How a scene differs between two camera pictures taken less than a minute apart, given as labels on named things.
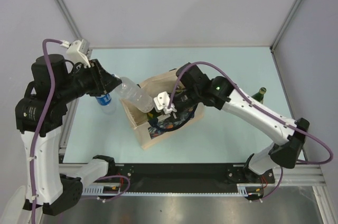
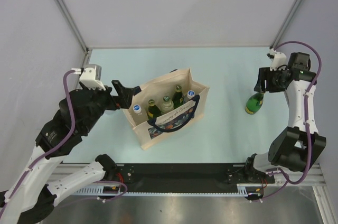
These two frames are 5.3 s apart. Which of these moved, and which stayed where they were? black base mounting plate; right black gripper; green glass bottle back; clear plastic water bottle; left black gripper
Moved: right black gripper; clear plastic water bottle; left black gripper
Stayed: black base mounting plate; green glass bottle back
